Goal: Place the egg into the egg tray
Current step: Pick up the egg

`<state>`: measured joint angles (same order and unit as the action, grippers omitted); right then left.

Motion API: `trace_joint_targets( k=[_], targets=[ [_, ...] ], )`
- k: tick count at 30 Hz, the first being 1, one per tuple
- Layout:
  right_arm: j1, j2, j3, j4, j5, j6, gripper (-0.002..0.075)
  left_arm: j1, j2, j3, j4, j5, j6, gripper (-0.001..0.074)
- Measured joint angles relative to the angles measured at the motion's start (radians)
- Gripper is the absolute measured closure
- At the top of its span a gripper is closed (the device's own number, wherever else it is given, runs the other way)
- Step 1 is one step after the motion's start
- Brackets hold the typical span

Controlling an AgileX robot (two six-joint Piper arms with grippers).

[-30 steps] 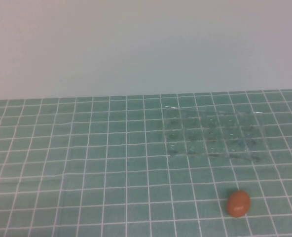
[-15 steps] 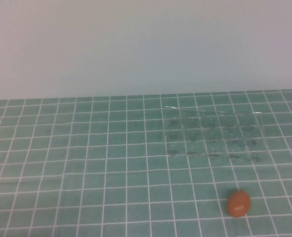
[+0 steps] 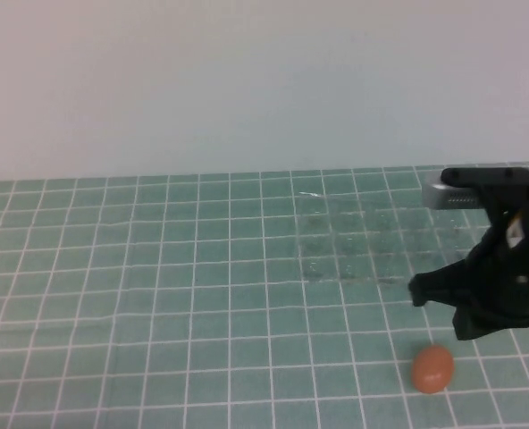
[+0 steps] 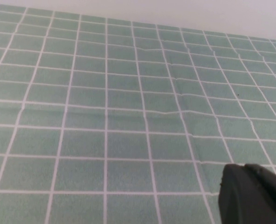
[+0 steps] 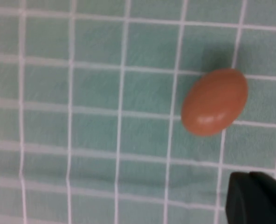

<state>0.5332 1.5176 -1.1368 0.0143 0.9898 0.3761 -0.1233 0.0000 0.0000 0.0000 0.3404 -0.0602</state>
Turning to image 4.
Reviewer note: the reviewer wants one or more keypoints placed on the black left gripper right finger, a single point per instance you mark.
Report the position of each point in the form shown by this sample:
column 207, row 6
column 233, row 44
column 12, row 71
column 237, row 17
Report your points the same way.
column 275, row 196

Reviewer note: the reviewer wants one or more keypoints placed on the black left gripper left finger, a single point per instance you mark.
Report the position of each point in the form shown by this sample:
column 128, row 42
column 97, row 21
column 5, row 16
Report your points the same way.
column 236, row 200

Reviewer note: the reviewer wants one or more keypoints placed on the green white checkered tablecloth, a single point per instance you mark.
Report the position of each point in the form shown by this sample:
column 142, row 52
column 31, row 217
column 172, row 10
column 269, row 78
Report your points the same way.
column 105, row 116

